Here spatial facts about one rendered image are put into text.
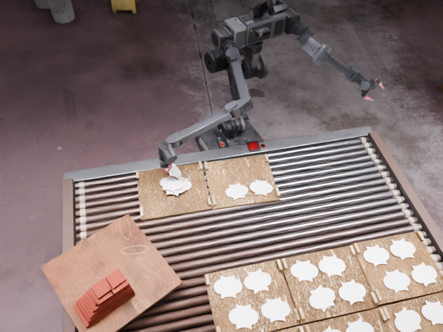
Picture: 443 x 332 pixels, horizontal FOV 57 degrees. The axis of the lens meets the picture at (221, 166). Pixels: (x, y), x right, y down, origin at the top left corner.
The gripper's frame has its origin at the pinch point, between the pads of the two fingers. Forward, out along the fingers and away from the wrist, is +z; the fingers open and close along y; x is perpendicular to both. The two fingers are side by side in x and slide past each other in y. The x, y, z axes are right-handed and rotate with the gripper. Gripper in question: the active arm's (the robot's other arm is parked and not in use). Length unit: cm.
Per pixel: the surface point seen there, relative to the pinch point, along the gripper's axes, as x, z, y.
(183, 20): -68, 106, 312
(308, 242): -70, 15, -59
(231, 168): -40.4, 12.4, -0.5
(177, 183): -5.4, 8.4, -6.9
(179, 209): -3.4, 12.2, -22.9
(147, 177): 11.5, 12.1, 4.3
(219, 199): -27.8, 12.3, -21.5
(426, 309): -113, 12, -110
